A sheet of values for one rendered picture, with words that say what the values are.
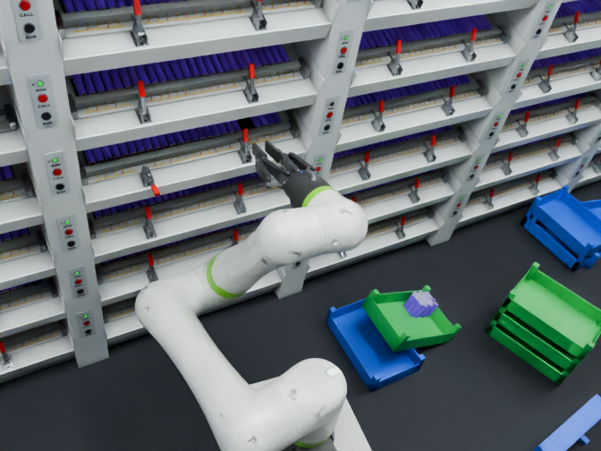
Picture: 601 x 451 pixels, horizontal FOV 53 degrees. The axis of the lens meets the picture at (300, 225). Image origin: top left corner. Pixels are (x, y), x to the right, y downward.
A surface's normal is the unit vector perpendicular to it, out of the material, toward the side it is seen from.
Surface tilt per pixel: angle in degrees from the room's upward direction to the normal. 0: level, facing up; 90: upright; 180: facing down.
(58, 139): 90
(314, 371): 9
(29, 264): 17
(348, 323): 0
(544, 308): 0
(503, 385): 0
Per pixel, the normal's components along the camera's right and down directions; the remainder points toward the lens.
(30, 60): 0.47, 0.68
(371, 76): 0.27, -0.46
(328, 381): 0.26, -0.67
